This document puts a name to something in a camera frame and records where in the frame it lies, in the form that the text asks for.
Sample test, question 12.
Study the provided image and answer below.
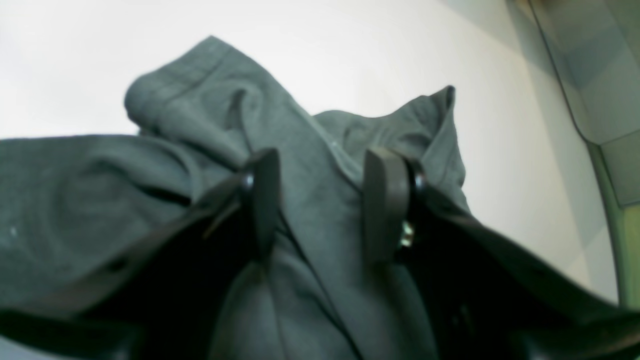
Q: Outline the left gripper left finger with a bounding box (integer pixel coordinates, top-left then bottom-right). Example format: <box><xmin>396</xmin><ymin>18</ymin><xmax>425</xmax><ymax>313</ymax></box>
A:
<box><xmin>1</xmin><ymin>148</ymin><xmax>281</xmax><ymax>360</ymax></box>

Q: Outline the dark grey t-shirt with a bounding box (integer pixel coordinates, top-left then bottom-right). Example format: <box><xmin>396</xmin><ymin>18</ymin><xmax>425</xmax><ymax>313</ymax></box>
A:
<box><xmin>0</xmin><ymin>37</ymin><xmax>469</xmax><ymax>360</ymax></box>

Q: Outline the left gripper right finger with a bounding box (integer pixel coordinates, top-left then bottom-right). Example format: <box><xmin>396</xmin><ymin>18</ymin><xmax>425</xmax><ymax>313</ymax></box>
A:
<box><xmin>363</xmin><ymin>148</ymin><xmax>640</xmax><ymax>360</ymax></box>

